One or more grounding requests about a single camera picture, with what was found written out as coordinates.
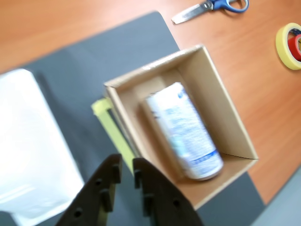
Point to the red tape roll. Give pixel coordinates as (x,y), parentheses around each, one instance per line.
(292,46)

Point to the brown cardboard box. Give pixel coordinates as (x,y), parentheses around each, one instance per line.
(223,106)

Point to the grey textured mat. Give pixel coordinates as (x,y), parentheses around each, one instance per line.
(89,66)

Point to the white blue printed can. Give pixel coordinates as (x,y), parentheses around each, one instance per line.
(185,131)

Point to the yellow tape roll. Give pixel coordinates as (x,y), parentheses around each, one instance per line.
(282,49)

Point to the yellow tape strip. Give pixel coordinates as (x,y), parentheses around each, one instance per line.
(113,131)

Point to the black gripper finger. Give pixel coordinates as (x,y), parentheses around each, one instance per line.
(167,202)
(94,200)

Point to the white plastic blister package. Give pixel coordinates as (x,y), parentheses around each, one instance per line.
(30,141)

